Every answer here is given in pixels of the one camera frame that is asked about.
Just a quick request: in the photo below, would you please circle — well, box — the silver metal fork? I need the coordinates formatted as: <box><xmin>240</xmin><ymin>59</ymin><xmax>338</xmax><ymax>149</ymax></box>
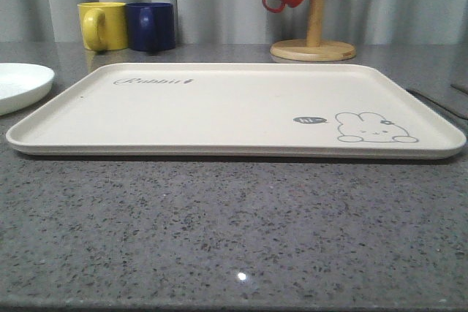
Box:
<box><xmin>406</xmin><ymin>88</ymin><xmax>467</xmax><ymax>121</ymax></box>

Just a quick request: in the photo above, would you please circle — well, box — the white round plate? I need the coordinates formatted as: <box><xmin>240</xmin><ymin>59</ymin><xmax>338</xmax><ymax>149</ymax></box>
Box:
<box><xmin>1</xmin><ymin>63</ymin><xmax>55</xmax><ymax>115</ymax></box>

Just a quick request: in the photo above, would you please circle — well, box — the beige rabbit serving tray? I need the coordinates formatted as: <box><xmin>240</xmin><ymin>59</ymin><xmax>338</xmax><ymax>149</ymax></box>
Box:
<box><xmin>6</xmin><ymin>63</ymin><xmax>467</xmax><ymax>159</ymax></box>

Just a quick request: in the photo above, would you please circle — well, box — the wooden mug tree stand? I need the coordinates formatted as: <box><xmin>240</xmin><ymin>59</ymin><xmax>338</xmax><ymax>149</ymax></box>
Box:
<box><xmin>270</xmin><ymin>0</ymin><xmax>356</xmax><ymax>62</ymax></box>

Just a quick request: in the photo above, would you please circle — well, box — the dark blue mug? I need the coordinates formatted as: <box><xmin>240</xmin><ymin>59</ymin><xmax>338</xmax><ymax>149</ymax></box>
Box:
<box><xmin>124</xmin><ymin>2</ymin><xmax>176</xmax><ymax>52</ymax></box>

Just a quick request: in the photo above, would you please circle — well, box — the yellow mug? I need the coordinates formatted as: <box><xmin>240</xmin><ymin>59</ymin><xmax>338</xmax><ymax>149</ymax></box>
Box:
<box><xmin>78</xmin><ymin>2</ymin><xmax>128</xmax><ymax>52</ymax></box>

